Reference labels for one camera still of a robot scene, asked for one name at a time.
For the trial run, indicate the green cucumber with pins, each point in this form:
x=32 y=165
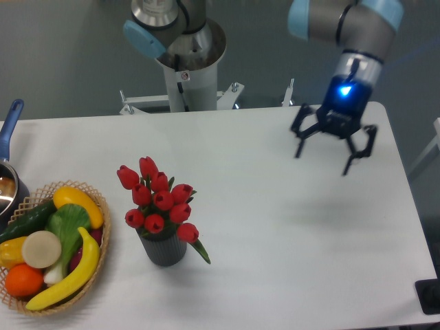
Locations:
x=32 y=221

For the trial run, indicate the orange fruit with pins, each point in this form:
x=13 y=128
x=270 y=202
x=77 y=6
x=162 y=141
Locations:
x=23 y=280

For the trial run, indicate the dark grey ribbed vase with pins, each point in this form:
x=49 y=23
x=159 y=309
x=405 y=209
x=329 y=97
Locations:
x=165 y=248

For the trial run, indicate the green bok choy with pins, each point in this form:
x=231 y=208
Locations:
x=64 y=223

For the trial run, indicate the beige round disc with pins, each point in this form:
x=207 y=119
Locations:
x=41 y=249

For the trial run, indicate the yellow banana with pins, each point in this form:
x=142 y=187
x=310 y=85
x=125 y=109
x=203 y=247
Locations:
x=72 y=282

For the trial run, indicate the yellow bell pepper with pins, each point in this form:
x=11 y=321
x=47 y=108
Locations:
x=11 y=254

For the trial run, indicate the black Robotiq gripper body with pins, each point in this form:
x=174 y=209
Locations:
x=343 y=107

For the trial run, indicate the white metal mounting frame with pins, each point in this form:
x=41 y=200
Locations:
x=232 y=98

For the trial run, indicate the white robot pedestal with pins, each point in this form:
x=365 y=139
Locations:
x=190 y=69

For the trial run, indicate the blue handled saucepan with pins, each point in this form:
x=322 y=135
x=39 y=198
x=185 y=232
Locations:
x=13 y=190

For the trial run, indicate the dark red vegetable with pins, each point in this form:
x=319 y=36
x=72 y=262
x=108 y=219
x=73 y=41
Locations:
x=96 y=234

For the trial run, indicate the red tulip bouquet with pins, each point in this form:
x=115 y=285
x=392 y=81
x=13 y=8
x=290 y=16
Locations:
x=160 y=204

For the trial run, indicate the woven wicker basket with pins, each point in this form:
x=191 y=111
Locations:
x=40 y=196

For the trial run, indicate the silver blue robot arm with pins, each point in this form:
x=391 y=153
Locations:
x=364 y=29

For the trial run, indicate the black device at edge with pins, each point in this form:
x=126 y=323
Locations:
x=428 y=295

